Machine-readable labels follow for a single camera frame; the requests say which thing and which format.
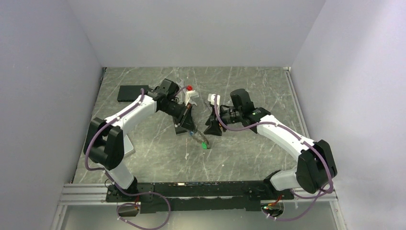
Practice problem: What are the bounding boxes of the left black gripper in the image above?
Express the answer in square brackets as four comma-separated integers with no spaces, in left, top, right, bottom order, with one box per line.
[160,100,197,133]

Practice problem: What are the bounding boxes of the large grey key ring disc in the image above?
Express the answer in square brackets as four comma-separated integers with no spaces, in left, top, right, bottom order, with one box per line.
[191,129,211,149]

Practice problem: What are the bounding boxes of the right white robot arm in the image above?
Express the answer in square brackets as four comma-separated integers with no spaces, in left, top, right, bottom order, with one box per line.
[204,89,338,199]

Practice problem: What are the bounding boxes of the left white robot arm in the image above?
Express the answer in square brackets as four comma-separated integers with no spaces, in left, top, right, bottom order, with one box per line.
[83,79,199,201]

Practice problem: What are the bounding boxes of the silver open-end wrench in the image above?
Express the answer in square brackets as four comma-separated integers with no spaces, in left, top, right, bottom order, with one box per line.
[175,79,186,88]

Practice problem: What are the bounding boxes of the grey rectangular box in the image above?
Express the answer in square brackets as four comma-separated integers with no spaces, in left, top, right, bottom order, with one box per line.
[124,135,135,158]

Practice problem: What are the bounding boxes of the black flat pad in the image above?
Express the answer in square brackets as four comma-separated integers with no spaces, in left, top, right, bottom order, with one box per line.
[117,85,149,103]

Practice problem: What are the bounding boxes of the black network switch box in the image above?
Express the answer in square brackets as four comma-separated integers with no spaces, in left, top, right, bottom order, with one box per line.
[173,119,188,135]

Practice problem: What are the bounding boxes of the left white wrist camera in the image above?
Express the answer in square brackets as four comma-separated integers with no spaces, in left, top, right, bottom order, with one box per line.
[183,85,199,106]

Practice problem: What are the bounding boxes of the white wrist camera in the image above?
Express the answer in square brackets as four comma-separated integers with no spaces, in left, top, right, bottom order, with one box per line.
[207,93,220,106]
[183,85,199,106]

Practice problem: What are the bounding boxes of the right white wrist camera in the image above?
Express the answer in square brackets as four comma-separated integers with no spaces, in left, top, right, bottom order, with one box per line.
[207,93,220,106]

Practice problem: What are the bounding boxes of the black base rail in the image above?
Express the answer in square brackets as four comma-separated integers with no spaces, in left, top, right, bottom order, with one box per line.
[106,180,293,214]

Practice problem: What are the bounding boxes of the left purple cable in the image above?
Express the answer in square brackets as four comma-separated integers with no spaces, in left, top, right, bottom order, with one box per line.
[84,85,171,229]

